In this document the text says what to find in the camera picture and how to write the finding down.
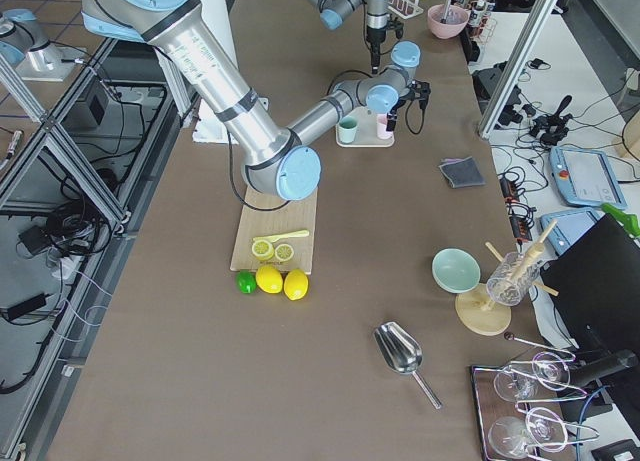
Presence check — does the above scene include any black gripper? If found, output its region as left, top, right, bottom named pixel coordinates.
left=386, top=80, right=431, bottom=131
left=364, top=10, right=404, bottom=74

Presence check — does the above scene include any pink cup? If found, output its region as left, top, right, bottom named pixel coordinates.
left=376, top=114, right=393, bottom=140

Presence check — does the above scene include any mint green cup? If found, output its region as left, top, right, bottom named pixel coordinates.
left=337, top=116, right=358, bottom=144

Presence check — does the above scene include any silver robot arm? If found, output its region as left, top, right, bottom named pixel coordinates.
left=308, top=0, right=404, bottom=74
left=82, top=0, right=421, bottom=201

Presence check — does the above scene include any cream rabbit tray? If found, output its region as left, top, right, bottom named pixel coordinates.
left=335, top=107, right=395, bottom=148

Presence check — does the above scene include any wine glass rack tray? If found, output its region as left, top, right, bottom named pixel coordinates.
left=470, top=351, right=600, bottom=460

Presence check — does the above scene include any grey folded cloth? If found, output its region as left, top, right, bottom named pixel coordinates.
left=439, top=157, right=486, bottom=189

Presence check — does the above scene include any pink mixing bowl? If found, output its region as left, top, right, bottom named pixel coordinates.
left=427, top=4, right=470, bottom=39

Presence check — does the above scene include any bamboo cutting board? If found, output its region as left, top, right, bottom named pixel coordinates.
left=230, top=190, right=318, bottom=275

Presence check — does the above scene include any mint green bowl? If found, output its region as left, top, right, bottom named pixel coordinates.
left=432, top=248, right=481, bottom=294

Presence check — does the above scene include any yellow plastic knife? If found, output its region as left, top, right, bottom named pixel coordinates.
left=253, top=229, right=310, bottom=243

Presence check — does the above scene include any lemon half right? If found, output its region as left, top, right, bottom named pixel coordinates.
left=274, top=243, right=295, bottom=263

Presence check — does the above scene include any lemon half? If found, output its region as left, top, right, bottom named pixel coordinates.
left=251, top=239, right=275, bottom=261
left=274, top=243, right=295, bottom=263

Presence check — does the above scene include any lemon half left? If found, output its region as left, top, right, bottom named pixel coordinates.
left=251, top=239, right=275, bottom=261

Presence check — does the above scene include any yellow lemon right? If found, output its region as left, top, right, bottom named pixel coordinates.
left=283, top=269, right=309, bottom=301

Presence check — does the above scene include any yellow lemon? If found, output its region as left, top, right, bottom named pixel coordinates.
left=283, top=269, right=309, bottom=301
left=255, top=265, right=284, bottom=294

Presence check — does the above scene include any clear glass on stand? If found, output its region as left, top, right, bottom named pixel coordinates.
left=486, top=252, right=541, bottom=306

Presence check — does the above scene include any teach pendant tablet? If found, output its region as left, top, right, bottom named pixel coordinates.
left=549, top=146, right=627, bottom=209

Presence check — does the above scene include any yellow lemon left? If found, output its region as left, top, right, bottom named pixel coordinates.
left=255, top=265, right=284, bottom=294

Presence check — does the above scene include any green lime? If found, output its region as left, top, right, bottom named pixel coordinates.
left=235, top=271, right=257, bottom=294

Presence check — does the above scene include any wooden cup tree stand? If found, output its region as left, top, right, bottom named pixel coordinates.
left=455, top=221, right=559, bottom=336

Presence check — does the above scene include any metal scoop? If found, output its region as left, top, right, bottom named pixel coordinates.
left=374, top=321, right=443, bottom=410

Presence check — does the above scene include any black monitor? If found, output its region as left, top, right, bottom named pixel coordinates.
left=541, top=214, right=639, bottom=353

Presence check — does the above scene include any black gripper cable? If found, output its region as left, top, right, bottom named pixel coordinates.
left=403, top=93, right=429, bottom=136

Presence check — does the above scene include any white wire rack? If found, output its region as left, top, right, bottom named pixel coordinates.
left=388, top=0, right=424, bottom=20

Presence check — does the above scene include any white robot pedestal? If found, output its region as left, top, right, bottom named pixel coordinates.
left=177, top=0, right=269, bottom=146

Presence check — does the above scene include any aluminium frame post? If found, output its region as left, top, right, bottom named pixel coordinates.
left=478, top=0, right=557, bottom=141

